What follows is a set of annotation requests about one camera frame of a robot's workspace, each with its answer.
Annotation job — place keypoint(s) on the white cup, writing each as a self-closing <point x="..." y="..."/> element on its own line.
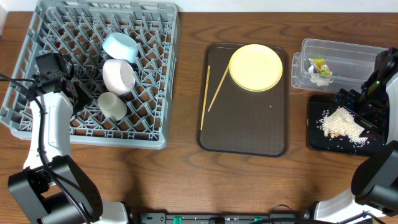
<point x="112" y="106"/>

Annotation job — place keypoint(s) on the grey plastic dish rack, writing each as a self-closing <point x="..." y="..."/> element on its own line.
<point x="77" y="30"/>

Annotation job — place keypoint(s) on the yellow plate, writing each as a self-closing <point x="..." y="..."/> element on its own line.
<point x="255" y="67"/>

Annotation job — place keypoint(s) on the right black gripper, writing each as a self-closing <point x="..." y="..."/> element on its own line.
<point x="377" y="125"/>

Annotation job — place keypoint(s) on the white tissue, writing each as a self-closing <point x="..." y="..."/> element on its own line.
<point x="315" y="78"/>

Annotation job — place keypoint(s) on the green orange snack wrapper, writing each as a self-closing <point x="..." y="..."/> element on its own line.
<point x="320" y="66"/>

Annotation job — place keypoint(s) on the brown serving tray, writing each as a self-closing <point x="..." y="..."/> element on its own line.
<point x="242" y="121"/>

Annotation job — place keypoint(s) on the light blue bowl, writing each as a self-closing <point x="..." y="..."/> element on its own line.
<point x="120" y="46"/>

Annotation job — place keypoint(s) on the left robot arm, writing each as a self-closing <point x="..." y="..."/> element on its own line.
<point x="52" y="188"/>

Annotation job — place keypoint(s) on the black waste tray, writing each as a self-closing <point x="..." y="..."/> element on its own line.
<point x="317" y="109"/>

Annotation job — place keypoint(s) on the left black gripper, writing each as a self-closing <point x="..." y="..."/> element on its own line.
<point x="81" y="97"/>

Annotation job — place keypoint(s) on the rice food scraps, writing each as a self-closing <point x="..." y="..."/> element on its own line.
<point x="341" y="124"/>

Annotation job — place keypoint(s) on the clear plastic bin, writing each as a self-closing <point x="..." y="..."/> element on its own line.
<point x="351" y="64"/>

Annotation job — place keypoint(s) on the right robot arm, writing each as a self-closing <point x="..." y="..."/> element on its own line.
<point x="373" y="191"/>

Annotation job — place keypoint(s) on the wooden chopstick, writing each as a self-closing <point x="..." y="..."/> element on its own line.
<point x="205" y="97"/>
<point x="218" y="88"/>

